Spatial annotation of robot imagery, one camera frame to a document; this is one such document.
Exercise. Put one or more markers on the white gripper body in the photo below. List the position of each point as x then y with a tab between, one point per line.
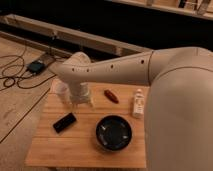
80	94

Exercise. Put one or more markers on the wooden table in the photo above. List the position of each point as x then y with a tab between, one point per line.
77	146

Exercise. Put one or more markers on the white plastic bottle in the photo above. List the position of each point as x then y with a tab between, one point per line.
138	104

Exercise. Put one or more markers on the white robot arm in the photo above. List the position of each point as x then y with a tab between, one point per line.
178	116

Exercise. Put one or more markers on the black bowl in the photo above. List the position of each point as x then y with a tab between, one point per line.
113	133

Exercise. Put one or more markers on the black rectangular remote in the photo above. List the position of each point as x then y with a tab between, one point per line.
64	122

